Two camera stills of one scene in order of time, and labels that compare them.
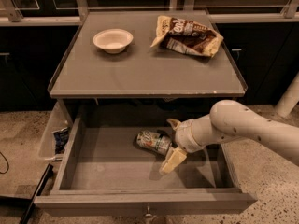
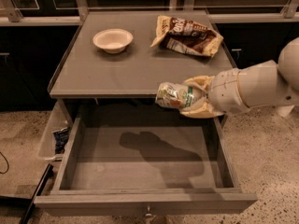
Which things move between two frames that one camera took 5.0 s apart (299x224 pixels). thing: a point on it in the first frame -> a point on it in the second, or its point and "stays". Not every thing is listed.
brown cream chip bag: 186,35 stays
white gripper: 183,136 -> 223,92
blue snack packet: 61,139 stays
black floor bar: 45,175 stays
